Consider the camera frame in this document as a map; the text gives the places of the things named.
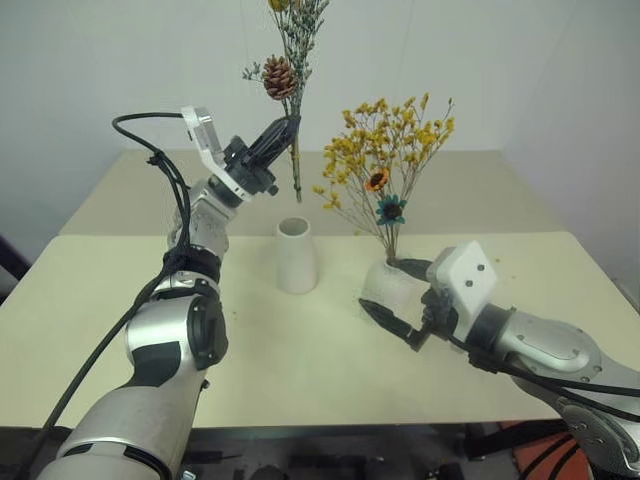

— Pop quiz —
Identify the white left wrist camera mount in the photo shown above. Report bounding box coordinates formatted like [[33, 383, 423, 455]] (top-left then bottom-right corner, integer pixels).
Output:
[[180, 105, 252, 203]]

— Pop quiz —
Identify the dried pinecone flower bouquet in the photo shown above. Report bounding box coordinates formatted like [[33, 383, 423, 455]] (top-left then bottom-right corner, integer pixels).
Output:
[[242, 0, 331, 204]]

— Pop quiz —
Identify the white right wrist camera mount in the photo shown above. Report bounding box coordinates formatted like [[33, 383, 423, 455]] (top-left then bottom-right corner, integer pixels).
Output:
[[425, 240, 499, 342]]

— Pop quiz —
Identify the dark rounded shape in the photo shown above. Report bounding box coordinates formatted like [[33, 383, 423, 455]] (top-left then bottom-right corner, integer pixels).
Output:
[[248, 464, 287, 480]]

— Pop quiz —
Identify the black table frame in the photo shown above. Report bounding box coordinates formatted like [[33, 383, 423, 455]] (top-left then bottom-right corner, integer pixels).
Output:
[[452, 422, 569, 462]]

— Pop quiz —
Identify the yellow dried flower bouquet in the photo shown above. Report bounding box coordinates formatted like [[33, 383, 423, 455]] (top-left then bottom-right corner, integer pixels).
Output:
[[311, 91, 457, 265]]

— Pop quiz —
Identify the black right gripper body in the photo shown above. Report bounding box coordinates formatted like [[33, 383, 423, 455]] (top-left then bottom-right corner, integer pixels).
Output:
[[406, 287, 459, 354]]

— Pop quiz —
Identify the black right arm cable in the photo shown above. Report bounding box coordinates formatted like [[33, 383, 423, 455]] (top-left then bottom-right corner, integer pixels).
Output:
[[446, 333, 640, 419]]

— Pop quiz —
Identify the dark chair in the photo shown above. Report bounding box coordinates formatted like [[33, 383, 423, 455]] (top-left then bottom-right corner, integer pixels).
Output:
[[0, 233, 33, 307]]

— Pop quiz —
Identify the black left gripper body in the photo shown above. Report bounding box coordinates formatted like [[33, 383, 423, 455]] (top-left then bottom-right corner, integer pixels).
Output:
[[222, 135, 280, 199]]

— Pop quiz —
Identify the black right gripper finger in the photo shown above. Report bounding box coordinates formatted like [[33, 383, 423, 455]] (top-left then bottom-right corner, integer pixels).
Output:
[[358, 298, 415, 342], [393, 258, 434, 282]]

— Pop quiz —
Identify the tall white ceramic vase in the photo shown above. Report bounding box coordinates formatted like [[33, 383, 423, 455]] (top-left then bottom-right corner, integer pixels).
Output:
[[275, 215, 319, 295]]

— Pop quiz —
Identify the orange basketball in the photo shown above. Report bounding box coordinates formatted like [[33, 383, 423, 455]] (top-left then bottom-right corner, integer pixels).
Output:
[[513, 430, 597, 480]]

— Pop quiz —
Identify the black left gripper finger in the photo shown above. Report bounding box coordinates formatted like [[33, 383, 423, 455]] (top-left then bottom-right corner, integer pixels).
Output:
[[247, 116, 295, 155], [259, 116, 303, 170]]

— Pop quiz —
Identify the round white ceramic vase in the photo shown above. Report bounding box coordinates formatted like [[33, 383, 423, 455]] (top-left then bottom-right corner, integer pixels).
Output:
[[360, 259, 433, 326]]

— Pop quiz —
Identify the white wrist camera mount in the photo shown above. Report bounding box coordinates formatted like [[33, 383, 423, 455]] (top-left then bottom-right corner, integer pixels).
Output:
[[180, 105, 252, 203], [425, 240, 499, 342]]

